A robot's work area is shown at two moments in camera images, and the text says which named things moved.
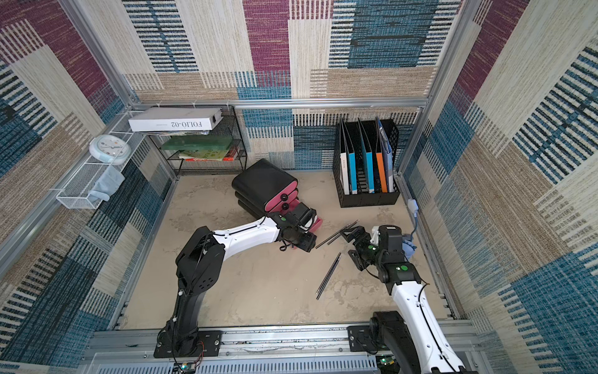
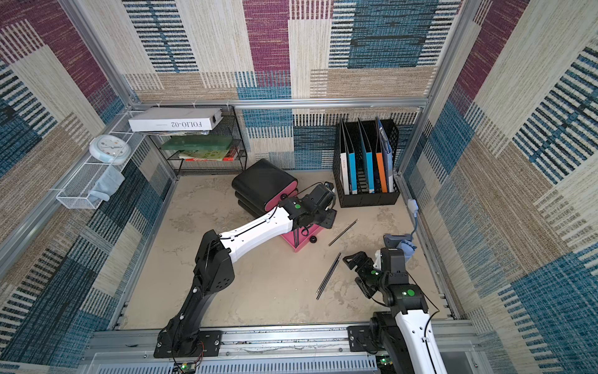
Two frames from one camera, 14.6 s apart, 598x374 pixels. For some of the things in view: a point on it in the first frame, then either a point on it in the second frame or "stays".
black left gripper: x=310 y=243 → x=330 y=220
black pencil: x=339 y=233 stays
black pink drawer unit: x=262 y=188 stays
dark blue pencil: x=327 y=276 stays
